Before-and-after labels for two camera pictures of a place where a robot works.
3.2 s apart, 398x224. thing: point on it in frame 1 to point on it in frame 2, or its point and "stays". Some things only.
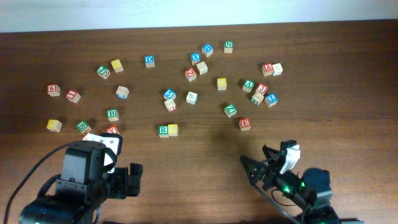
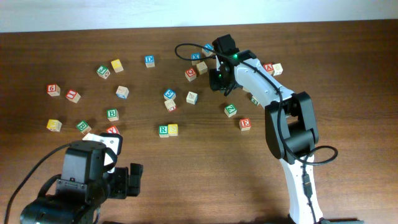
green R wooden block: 163,130 stays
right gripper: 274,165 to 218,85
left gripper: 125,182 stays
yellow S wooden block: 173,130 stays
